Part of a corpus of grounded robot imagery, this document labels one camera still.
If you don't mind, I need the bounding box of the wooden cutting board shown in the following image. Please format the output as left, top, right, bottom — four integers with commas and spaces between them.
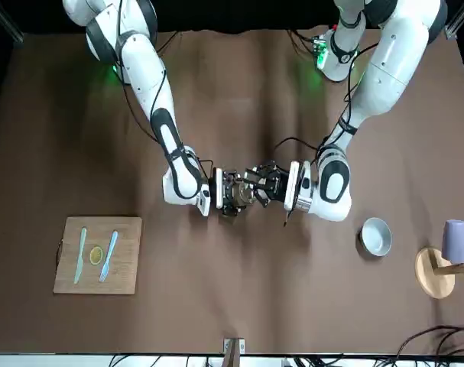
52, 216, 144, 296

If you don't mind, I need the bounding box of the black left base cable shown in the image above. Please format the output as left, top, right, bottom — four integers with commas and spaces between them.
287, 29, 317, 55

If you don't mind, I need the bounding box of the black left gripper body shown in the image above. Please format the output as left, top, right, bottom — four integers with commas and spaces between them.
269, 167, 290, 206

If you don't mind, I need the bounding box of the metal camera post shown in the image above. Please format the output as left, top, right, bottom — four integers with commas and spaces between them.
222, 337, 246, 367

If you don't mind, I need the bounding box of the transparent glass spice bottle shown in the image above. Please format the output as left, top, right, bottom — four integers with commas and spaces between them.
233, 182, 256, 208

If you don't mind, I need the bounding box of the pale blue plastic fork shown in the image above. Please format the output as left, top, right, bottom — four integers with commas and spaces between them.
98, 230, 119, 283

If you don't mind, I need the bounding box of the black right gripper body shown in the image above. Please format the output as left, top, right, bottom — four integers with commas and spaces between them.
222, 171, 239, 209

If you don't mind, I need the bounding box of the wooden cup stand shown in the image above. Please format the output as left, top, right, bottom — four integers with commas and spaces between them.
414, 246, 464, 301

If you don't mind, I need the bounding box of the white round bowl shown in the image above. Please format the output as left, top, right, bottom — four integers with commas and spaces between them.
360, 216, 393, 257

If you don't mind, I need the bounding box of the purple plastic cup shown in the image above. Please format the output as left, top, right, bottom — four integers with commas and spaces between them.
440, 219, 464, 265

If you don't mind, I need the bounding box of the aluminium frame rail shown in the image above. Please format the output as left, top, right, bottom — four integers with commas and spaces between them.
0, 0, 25, 44
445, 13, 464, 40

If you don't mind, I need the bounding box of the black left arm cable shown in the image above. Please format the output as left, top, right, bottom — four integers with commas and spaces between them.
273, 41, 380, 229

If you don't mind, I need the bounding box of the pale green plastic knife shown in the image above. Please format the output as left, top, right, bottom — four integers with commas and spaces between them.
73, 226, 88, 286

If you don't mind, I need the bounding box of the black floor cable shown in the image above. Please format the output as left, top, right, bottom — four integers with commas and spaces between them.
395, 324, 464, 356
436, 331, 464, 357

